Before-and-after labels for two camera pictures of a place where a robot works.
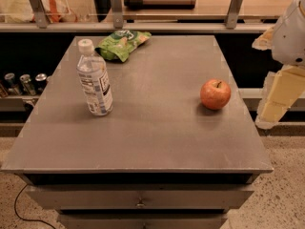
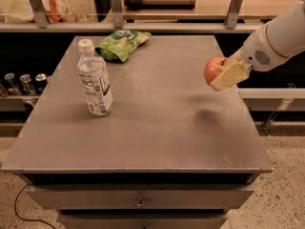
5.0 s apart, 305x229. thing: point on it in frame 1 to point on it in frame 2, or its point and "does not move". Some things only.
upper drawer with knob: x=144 y=197 does not move
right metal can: x=39 y=82 does not move
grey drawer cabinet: x=178 y=150 does not move
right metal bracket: x=234 y=9 does not move
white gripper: x=290 y=37 to x=257 y=52
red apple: x=215 y=93 to x=214 y=67
